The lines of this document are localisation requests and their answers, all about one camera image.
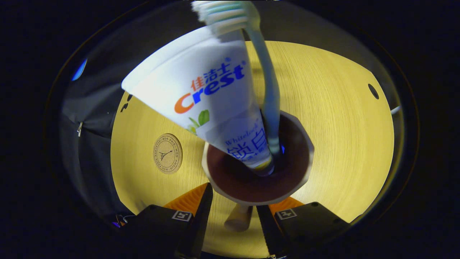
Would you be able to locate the pale green toothbrush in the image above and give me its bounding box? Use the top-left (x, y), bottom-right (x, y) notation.
top-left (191, 1), bottom-right (282, 159)

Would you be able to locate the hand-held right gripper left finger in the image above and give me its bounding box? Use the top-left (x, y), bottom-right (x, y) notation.
top-left (122, 183), bottom-right (213, 259)

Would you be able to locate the beige cup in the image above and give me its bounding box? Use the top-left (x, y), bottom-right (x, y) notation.
top-left (201, 111), bottom-right (315, 232)

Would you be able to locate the white toothpaste tube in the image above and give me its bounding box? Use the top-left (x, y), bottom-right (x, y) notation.
top-left (121, 25), bottom-right (273, 170)

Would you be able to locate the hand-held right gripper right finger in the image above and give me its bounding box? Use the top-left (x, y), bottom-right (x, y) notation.
top-left (256, 197), bottom-right (351, 258)

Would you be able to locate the black backdrop cloth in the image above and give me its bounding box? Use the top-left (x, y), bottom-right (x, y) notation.
top-left (59, 1), bottom-right (405, 223)

